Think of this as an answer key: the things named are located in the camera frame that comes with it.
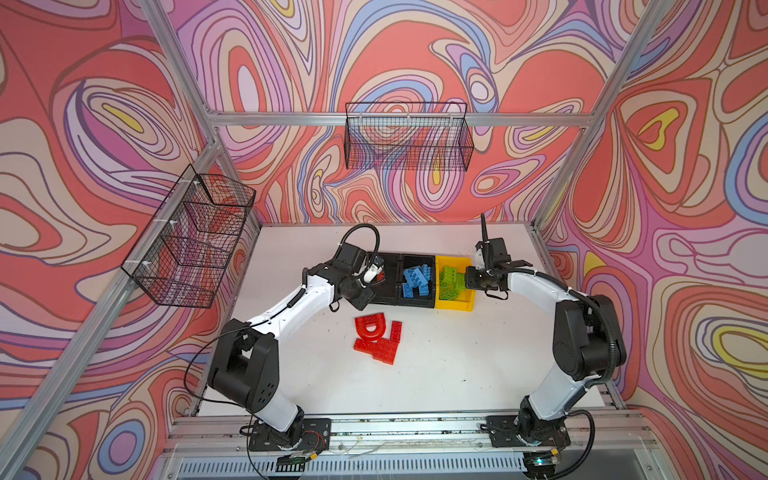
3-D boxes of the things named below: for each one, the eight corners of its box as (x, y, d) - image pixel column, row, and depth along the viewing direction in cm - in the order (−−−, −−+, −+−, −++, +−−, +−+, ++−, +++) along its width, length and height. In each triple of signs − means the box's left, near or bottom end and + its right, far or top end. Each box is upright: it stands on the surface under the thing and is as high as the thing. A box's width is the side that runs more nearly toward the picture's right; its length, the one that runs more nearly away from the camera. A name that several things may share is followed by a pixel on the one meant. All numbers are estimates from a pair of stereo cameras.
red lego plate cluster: (351, 354, 88) (350, 352, 86) (357, 334, 92) (357, 331, 91) (393, 365, 86) (393, 362, 84) (398, 344, 90) (398, 341, 89)
